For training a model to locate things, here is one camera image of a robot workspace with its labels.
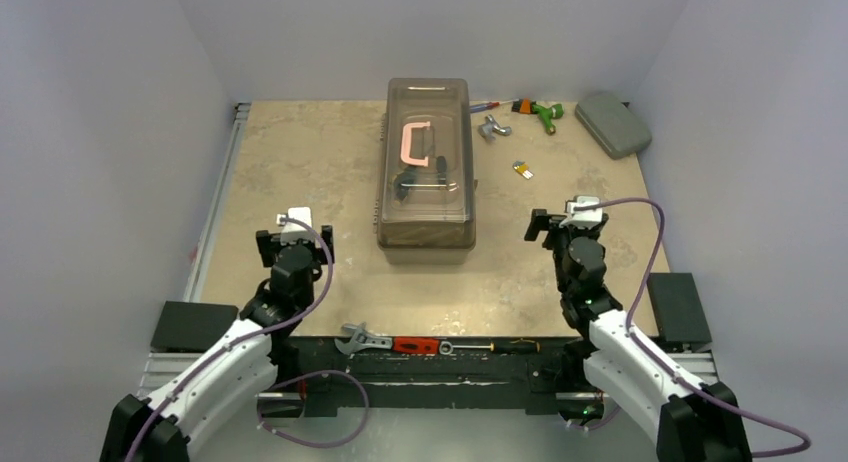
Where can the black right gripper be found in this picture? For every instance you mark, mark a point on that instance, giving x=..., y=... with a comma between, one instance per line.
x=542, y=227

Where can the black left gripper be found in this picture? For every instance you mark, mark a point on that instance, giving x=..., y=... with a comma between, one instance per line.
x=269, y=244

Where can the beige plastic tool box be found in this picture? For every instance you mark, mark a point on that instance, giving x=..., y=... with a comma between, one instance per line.
x=425, y=209

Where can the small black handled hammer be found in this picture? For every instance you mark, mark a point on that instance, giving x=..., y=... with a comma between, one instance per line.
x=425, y=183

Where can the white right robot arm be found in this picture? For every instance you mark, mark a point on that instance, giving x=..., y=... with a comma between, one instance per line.
x=686, y=418

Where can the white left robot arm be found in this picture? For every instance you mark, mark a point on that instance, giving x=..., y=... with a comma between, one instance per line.
x=173, y=422

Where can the small yellow brush head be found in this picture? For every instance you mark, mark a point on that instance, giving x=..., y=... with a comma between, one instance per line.
x=521, y=168

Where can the green orange spray nozzle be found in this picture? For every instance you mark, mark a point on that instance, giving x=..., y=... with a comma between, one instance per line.
x=546, y=115

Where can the grey sharpening stone block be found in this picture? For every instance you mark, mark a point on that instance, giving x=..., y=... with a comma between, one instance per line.
x=614, y=127

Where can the black orange screwdriver on base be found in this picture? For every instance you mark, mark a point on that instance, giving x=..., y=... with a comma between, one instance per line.
x=503, y=347

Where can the red blue small screwdriver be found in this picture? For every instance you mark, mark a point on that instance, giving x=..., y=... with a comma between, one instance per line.
x=481, y=107

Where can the black left corner block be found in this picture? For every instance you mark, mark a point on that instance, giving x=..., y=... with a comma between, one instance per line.
x=191, y=327

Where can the black corner block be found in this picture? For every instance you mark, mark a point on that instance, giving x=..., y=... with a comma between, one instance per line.
x=679, y=315
x=191, y=327

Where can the black right corner block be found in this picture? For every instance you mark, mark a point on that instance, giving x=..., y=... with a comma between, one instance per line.
x=679, y=315

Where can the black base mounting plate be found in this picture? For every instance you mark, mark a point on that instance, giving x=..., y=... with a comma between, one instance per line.
x=318, y=380

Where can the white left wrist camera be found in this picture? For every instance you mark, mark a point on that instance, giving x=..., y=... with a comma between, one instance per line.
x=295, y=224

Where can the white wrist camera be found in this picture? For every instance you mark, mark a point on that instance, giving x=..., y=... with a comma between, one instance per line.
x=583, y=211
x=295, y=224

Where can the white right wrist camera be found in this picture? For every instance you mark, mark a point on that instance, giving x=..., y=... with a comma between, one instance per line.
x=583, y=211

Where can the red handled adjustable wrench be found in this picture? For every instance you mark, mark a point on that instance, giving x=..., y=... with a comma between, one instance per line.
x=360, y=339

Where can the aluminium frame rail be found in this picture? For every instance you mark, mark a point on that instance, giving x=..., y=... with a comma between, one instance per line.
x=160, y=368

